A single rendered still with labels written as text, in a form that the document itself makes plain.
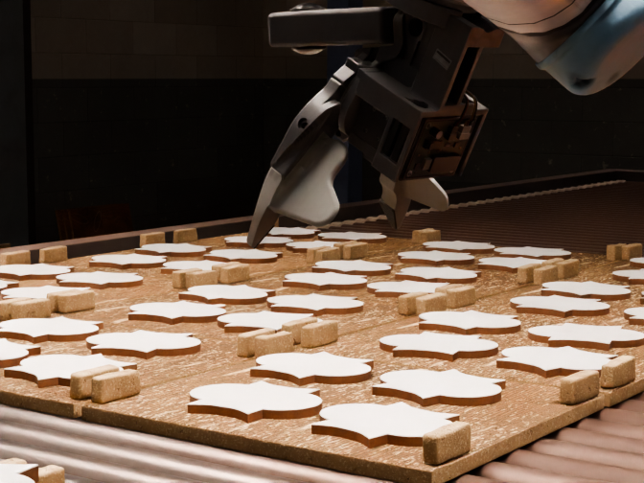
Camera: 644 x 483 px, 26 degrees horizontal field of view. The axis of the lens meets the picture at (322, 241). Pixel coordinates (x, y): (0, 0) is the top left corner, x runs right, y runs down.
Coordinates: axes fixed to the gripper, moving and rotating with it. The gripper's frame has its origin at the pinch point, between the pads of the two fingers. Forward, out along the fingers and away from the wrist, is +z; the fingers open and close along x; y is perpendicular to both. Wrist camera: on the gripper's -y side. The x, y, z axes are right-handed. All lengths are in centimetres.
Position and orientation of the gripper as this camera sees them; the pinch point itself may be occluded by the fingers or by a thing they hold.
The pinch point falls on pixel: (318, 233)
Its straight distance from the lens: 100.9
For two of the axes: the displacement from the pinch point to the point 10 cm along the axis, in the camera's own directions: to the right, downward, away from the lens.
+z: -3.2, 8.5, 4.2
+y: 6.4, 5.2, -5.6
